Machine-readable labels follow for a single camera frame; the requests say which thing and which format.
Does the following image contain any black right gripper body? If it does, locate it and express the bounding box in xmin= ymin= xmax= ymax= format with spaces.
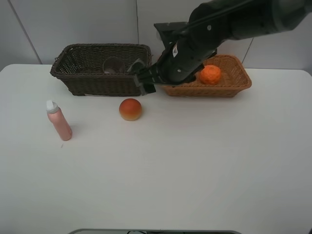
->
xmin=146 ymin=36 xmax=217 ymax=86

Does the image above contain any dark grey square bottle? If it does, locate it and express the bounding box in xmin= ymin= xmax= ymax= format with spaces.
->
xmin=126 ymin=58 xmax=146 ymax=74

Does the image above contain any pink bottle white cap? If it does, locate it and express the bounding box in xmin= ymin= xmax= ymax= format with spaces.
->
xmin=46 ymin=100 xmax=72 ymax=141

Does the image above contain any dark brown wicker basket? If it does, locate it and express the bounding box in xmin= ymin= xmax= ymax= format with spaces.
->
xmin=50 ymin=43 xmax=152 ymax=97

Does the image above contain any orange wicker basket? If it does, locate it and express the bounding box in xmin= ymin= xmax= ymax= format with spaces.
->
xmin=163 ymin=55 xmax=252 ymax=98

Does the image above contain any orange mandarin fruit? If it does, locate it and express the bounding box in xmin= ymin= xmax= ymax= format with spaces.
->
xmin=199 ymin=65 xmax=221 ymax=85

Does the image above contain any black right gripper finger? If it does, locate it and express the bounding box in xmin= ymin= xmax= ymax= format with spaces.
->
xmin=139 ymin=83 xmax=156 ymax=96
xmin=134 ymin=69 xmax=151 ymax=86

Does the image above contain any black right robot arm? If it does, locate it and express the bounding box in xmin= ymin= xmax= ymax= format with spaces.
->
xmin=134 ymin=0 xmax=312 ymax=95

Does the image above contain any red yellow peach fruit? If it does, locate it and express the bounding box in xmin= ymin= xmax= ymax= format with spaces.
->
xmin=119 ymin=98 xmax=142 ymax=121

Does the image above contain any translucent purple plastic cup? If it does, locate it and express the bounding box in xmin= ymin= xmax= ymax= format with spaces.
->
xmin=102 ymin=57 xmax=125 ymax=74

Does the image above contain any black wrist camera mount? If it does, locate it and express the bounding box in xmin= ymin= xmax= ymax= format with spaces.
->
xmin=154 ymin=22 xmax=188 ymax=48

